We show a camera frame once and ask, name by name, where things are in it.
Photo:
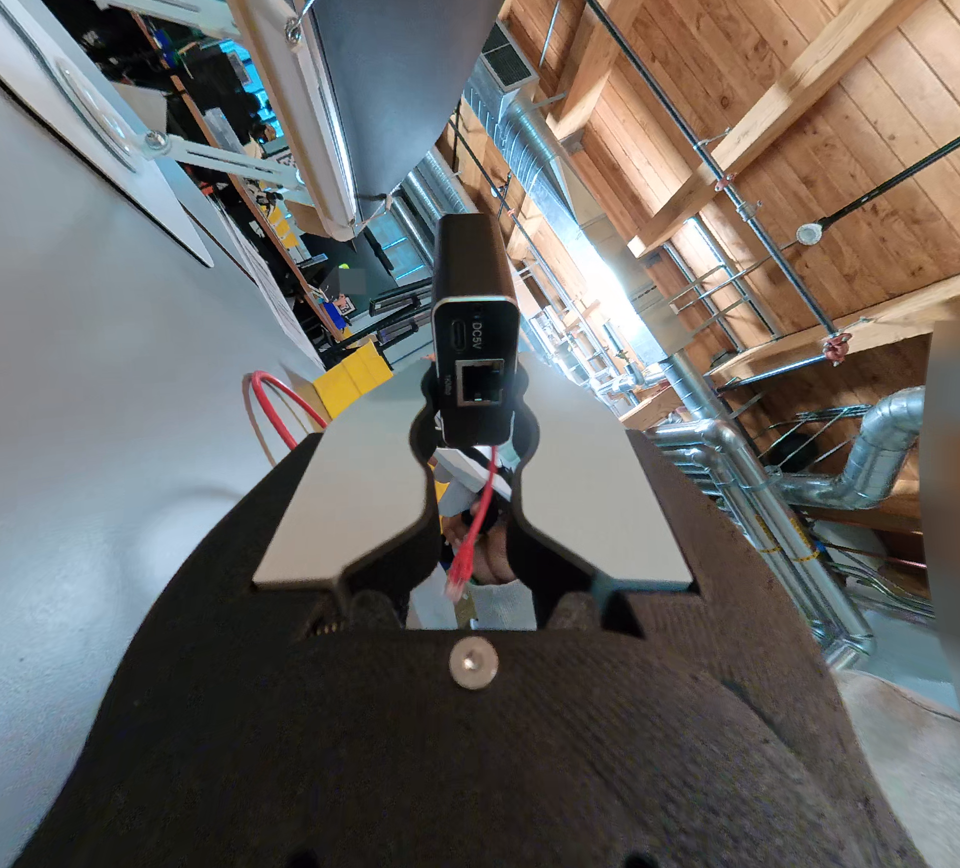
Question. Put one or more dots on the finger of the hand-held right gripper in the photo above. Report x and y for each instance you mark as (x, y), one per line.
(461, 486)

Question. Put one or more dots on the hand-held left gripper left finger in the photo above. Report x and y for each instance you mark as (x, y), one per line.
(352, 501)

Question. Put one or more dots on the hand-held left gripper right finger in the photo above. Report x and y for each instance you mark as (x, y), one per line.
(600, 501)

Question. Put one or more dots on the yellow plastic bin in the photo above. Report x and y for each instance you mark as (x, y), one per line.
(345, 381)

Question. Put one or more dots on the black network adapter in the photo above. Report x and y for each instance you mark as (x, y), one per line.
(472, 261)

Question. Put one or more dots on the person's right hand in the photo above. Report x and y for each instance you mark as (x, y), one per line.
(495, 553)

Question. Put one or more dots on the printed paper sheet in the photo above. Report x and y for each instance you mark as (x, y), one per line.
(270, 283)

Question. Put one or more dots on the silver pipe bundle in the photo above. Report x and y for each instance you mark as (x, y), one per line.
(885, 433)

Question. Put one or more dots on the wood-framed black screen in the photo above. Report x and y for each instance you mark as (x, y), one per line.
(405, 21)

